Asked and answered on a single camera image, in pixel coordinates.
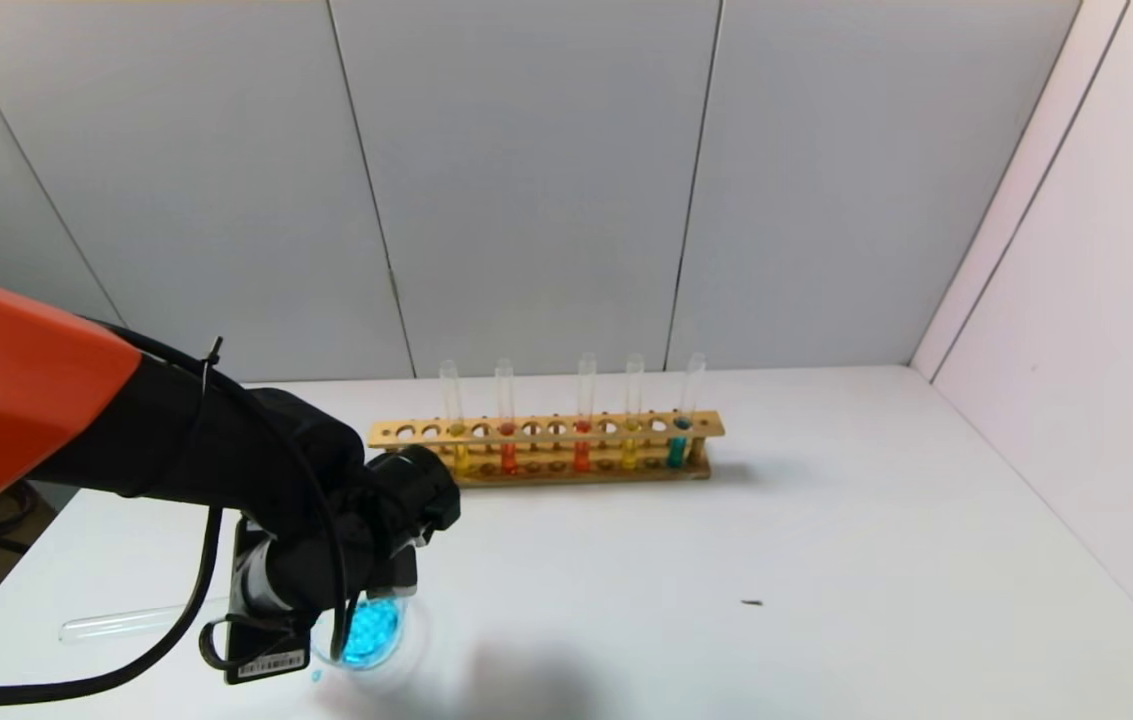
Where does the orange pigment glass test tube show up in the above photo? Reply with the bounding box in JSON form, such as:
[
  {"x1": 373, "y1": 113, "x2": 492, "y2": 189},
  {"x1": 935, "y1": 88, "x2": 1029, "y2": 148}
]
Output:
[
  {"x1": 495, "y1": 359, "x2": 519, "y2": 476},
  {"x1": 572, "y1": 353, "x2": 598, "y2": 473}
]

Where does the clear glass beaker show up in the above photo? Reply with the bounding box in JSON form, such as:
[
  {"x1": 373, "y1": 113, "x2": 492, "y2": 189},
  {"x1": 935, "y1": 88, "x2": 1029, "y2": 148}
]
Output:
[{"x1": 311, "y1": 590, "x2": 414, "y2": 673}]

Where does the yellow pigment glass test tube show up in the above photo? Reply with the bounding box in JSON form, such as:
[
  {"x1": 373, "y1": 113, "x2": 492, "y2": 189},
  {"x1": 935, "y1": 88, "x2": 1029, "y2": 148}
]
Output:
[
  {"x1": 620, "y1": 353, "x2": 645, "y2": 471},
  {"x1": 440, "y1": 360, "x2": 471, "y2": 477}
]

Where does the blue pigment glass test tube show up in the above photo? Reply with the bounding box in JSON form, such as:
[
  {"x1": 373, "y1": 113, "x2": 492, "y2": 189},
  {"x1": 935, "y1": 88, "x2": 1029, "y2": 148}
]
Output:
[
  {"x1": 666, "y1": 352, "x2": 706, "y2": 469},
  {"x1": 60, "y1": 597, "x2": 239, "y2": 644}
]

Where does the wooden test tube rack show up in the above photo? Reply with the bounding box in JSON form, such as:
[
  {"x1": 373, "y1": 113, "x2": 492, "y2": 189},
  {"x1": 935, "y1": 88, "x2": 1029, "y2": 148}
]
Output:
[{"x1": 368, "y1": 410, "x2": 726, "y2": 488}]

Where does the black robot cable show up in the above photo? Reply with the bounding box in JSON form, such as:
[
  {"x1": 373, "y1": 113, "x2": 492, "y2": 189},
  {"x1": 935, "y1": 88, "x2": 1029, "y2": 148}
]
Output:
[{"x1": 0, "y1": 325, "x2": 367, "y2": 709}]

